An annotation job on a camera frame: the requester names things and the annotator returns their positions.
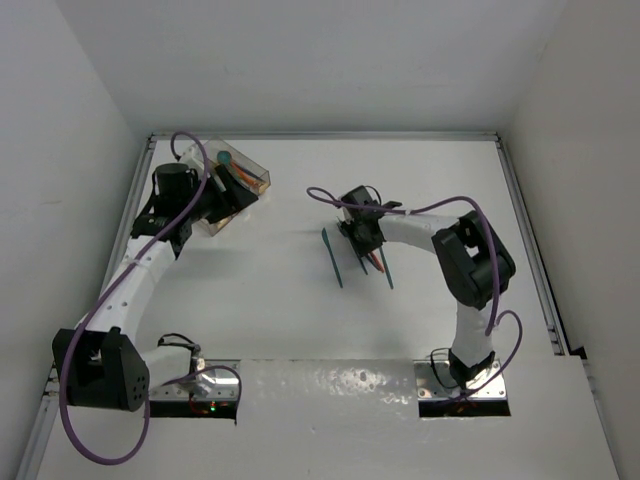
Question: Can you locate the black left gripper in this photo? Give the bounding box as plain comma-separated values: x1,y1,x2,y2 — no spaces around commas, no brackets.
180,165,256,224

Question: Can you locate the orange plastic knife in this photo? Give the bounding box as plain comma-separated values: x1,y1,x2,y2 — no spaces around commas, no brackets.
368,253,385,273

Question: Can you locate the teal plastic knife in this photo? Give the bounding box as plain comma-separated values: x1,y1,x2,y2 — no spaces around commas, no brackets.
321,227,344,289
379,246,394,290

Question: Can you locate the teal plastic spoon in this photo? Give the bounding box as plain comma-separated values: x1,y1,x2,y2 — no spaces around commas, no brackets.
216,150,238,172

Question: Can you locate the yellow plastic spoon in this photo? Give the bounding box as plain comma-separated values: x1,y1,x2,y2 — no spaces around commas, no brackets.
236,170,261,188

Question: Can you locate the dark blue plastic spoon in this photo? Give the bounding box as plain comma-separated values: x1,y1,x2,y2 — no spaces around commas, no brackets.
235,163,262,181

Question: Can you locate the orange plastic spoon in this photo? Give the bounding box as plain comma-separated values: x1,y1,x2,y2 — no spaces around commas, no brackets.
231,163,260,184

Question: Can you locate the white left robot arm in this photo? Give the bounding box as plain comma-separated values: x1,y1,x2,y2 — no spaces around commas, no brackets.
52,141,267,411

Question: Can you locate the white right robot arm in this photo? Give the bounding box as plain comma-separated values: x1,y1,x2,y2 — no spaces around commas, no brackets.
336,185,516,388

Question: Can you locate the clear spoon container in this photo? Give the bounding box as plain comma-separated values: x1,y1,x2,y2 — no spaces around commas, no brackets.
204,139,271,196

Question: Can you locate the clear outer container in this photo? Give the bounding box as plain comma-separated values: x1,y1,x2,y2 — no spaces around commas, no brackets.
196,215,234,237

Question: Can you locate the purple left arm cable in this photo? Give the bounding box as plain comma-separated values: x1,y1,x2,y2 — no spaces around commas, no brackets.
57,130,246,466

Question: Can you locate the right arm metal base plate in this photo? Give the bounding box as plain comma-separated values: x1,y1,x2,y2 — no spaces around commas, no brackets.
413,359,508,403

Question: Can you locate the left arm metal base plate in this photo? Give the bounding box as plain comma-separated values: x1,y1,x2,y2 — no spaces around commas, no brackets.
150,359,242,402

